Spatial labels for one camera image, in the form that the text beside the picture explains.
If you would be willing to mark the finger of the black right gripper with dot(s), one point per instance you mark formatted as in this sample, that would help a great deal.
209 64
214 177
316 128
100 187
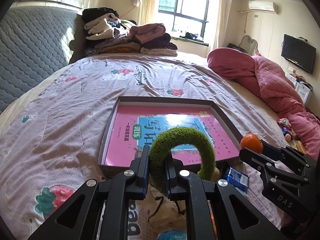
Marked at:
265 165
295 160

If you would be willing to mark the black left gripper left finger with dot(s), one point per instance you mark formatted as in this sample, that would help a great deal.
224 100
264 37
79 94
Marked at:
99 210

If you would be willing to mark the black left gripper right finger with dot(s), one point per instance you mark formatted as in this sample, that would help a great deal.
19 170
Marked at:
215 210

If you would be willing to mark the blue snack packet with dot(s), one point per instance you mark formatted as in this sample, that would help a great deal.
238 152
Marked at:
237 179

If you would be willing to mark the small orange mandarin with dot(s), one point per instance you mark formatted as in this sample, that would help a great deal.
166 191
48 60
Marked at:
252 142

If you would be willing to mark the cream mesh drawstring bag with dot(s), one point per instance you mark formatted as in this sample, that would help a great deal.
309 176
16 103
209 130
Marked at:
163 214

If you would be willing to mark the green fuzzy curved toy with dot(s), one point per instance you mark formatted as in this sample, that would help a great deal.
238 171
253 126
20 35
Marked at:
168 140

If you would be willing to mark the small colourful toy figure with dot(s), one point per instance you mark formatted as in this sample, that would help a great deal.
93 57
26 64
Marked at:
287 130

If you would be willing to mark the blue yarn ball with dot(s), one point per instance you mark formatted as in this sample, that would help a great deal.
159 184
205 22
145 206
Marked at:
172 234

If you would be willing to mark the white drawer cabinet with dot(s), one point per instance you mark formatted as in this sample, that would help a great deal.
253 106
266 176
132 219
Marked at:
303 89

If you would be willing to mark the pink strawberry print bedsheet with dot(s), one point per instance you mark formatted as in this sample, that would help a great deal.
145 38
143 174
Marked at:
51 136

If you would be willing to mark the pink quilted duvet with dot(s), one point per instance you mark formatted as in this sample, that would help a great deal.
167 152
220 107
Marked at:
267 81

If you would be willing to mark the pink Chinese exercise book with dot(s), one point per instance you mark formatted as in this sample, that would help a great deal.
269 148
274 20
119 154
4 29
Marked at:
132 126

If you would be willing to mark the clothes on window sill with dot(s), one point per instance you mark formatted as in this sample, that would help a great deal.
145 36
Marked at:
192 37

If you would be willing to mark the cream curtain right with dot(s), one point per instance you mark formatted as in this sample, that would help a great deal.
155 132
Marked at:
222 22

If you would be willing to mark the cream curtain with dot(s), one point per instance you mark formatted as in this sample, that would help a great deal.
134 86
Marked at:
143 0
222 22

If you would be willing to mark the grey quilted headboard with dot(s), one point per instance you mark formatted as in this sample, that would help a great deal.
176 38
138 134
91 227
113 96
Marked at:
37 41

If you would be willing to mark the dark framed window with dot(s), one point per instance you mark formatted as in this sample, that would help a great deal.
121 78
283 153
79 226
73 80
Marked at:
184 16

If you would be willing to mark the pile of folded clothes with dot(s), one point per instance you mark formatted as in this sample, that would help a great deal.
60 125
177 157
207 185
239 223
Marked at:
107 33

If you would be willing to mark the cream curtain left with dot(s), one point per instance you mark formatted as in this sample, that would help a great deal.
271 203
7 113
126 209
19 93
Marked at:
143 0

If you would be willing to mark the black wall television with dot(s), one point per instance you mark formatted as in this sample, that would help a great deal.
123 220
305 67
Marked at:
299 52

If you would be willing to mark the white wall air conditioner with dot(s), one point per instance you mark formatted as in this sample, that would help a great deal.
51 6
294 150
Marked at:
264 6

